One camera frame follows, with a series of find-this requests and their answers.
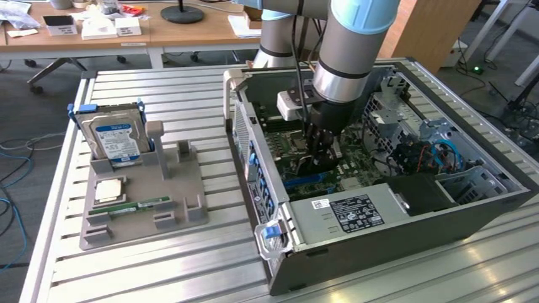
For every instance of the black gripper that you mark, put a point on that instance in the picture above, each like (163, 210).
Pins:
(332, 118)

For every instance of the black Nvidia graphics card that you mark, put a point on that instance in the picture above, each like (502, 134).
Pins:
(304, 170)

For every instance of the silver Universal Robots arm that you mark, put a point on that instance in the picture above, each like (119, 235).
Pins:
(349, 47)

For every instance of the CPU socket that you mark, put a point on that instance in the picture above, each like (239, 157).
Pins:
(295, 142)

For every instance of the silver drive cage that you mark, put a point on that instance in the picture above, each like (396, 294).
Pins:
(391, 126)

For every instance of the green Dell motherboard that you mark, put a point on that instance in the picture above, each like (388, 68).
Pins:
(355, 161)

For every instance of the silver chipset heatsink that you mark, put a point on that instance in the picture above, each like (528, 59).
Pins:
(352, 184)

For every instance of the blue expansion slot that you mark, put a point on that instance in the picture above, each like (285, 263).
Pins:
(295, 183)

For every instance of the grey power supply unit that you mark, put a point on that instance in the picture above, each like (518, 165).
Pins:
(361, 211)

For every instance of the white paper stack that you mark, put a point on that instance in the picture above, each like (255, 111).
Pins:
(244, 28)

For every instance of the white socket box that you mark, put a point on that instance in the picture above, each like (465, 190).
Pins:
(457, 55)

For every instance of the wooden cabinet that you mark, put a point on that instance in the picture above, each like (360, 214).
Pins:
(433, 31)

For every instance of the black device green light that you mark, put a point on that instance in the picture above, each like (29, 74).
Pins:
(476, 69)

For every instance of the brown cardboard box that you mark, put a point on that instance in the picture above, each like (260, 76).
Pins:
(252, 15)

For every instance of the silver disk bay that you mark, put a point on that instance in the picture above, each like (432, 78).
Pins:
(471, 184)

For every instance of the blue case latch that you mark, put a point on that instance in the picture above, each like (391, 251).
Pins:
(271, 233)

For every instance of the wooden desk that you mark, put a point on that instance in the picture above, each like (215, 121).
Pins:
(51, 42)
(201, 34)

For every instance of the dark grey PC case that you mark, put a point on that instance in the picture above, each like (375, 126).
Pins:
(379, 252)

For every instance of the black stand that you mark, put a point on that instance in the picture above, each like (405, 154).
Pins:
(518, 104)

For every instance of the black round lamp base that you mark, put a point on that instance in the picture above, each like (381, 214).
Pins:
(181, 15)

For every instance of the grey parts rack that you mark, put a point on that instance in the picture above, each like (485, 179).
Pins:
(139, 186)

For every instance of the silver hard disk drive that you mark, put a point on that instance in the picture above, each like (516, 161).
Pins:
(115, 142)

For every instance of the small white labelled box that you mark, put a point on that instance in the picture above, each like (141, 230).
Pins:
(128, 30)

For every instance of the green RAM stick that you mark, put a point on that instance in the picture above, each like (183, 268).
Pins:
(125, 208)

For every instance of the red package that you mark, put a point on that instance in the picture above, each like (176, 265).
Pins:
(133, 11)

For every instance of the silver CPU chip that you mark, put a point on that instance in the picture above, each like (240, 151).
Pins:
(107, 192)

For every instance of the hard drive with blue label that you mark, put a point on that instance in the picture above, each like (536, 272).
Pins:
(84, 109)

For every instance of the white cardboard box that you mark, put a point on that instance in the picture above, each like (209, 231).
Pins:
(99, 31)

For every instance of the white box black top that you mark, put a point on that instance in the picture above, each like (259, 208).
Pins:
(60, 30)

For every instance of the grey cup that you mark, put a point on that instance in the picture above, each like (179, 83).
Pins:
(61, 3)

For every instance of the beige card piece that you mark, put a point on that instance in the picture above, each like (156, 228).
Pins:
(23, 33)

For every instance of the clear plastic bag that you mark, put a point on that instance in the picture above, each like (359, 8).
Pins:
(19, 17)

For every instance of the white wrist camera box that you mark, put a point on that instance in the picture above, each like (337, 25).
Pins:
(289, 109)

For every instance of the white table frame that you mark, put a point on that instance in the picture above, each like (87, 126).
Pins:
(508, 35)

